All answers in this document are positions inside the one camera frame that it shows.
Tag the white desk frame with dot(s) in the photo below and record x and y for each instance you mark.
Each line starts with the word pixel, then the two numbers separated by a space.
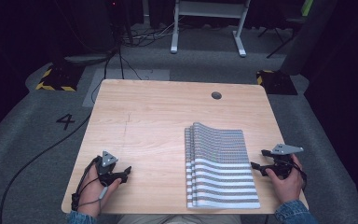
pixel 209 9

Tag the black yellow striped base plate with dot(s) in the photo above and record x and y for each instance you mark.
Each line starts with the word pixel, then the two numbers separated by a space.
pixel 276 82
pixel 59 79

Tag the grey white striped folded towel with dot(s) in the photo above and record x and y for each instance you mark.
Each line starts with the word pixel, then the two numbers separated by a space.
pixel 220 168

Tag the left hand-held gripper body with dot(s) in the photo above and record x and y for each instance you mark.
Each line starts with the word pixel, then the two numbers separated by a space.
pixel 106 165

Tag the person's right hand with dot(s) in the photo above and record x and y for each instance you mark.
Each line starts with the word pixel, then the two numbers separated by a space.
pixel 287 185

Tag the person's left hand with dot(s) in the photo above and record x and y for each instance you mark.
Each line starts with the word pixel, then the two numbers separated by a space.
pixel 92 194

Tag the black chair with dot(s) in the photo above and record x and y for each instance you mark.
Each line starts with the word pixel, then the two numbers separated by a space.
pixel 286 21

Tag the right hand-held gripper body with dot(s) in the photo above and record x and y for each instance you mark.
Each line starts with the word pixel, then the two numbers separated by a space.
pixel 282 160

